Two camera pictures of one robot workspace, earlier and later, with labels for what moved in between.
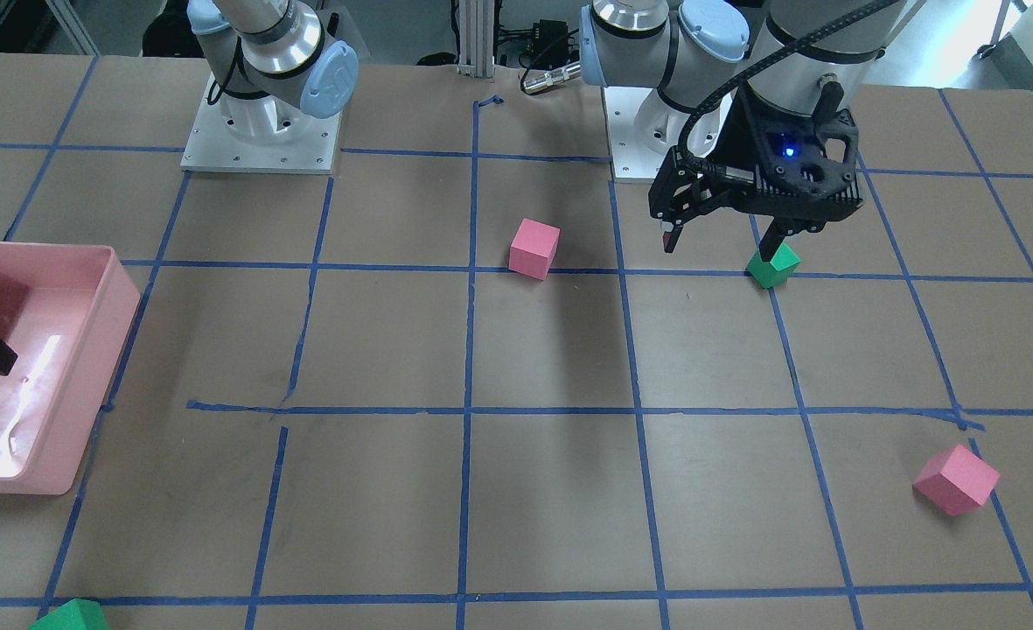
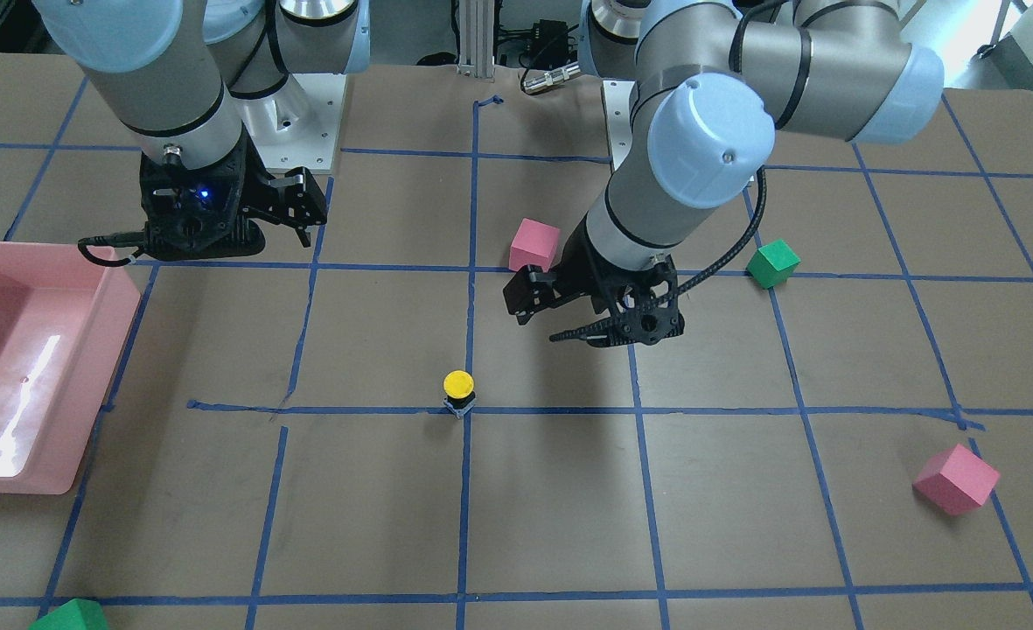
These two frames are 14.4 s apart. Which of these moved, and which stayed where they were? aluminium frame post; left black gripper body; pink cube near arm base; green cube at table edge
Moved: left black gripper body
Stayed: aluminium frame post; green cube at table edge; pink cube near arm base
